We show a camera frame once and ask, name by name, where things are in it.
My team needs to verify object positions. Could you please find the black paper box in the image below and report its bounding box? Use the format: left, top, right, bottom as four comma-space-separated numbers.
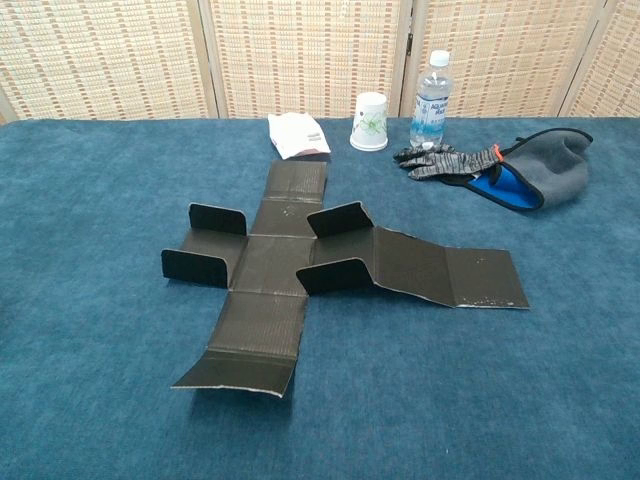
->
160, 159, 530, 399

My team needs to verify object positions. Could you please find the white plastic packet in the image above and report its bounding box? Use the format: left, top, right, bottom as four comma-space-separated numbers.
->
267, 112, 332, 161

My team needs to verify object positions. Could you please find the white paper cup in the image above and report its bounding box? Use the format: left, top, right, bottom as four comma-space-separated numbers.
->
349, 91, 390, 152

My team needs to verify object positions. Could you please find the grey striped knit glove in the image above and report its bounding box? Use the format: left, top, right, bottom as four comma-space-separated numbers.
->
392, 143, 503, 182

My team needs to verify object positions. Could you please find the clear water bottle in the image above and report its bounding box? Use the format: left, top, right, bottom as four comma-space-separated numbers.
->
409, 49, 454, 150

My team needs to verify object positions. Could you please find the woven bamboo folding screen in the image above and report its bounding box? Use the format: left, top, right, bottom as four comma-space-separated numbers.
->
0, 0, 640, 125

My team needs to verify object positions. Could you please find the grey blue-lined beanie hat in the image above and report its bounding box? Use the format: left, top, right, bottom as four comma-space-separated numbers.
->
439, 127, 595, 212

